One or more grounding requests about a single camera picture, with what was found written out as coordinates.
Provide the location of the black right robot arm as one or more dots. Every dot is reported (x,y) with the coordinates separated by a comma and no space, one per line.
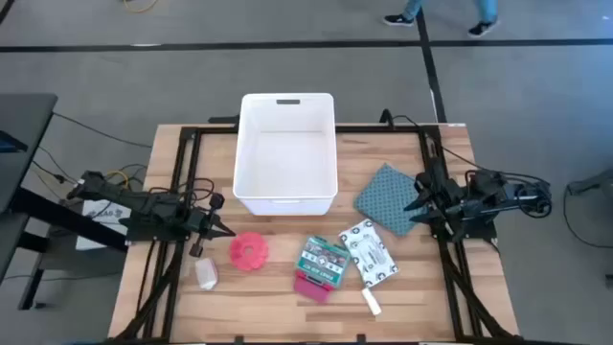
(493,196)

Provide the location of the pink round pill organizer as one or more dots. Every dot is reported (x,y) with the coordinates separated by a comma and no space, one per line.
(239,259)

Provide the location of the white perforated plastic basket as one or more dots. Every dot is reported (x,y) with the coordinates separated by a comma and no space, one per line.
(287,158)

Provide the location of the white printed box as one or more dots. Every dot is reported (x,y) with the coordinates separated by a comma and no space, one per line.
(96,211)

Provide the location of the black metal table frame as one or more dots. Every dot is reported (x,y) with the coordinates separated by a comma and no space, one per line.
(383,129)

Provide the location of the teal patterned fabric pouch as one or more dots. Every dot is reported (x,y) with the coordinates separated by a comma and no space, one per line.
(383,196)

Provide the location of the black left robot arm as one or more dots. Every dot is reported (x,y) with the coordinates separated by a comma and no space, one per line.
(143,203)

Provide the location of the dark grey desk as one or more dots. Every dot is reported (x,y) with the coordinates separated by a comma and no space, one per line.
(24,144)

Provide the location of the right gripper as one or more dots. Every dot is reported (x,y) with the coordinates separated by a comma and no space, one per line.
(447,206)

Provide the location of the pink object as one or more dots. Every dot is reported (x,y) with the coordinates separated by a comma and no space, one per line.
(310,291)

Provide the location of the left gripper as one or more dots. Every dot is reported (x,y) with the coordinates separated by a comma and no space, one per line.
(198,223)

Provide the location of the black table clamp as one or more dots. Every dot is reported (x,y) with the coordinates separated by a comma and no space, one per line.
(224,120)

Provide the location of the black table bracket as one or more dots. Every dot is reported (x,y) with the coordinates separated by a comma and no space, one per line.
(361,339)
(238,339)

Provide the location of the grey furniture base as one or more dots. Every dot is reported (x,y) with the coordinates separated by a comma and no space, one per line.
(591,184)

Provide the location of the small white tube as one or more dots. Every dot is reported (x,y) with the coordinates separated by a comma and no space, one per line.
(371,302)

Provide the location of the person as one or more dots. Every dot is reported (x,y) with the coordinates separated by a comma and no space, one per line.
(486,19)

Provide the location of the white patterned pouch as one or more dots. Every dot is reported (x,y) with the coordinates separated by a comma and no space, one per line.
(369,254)

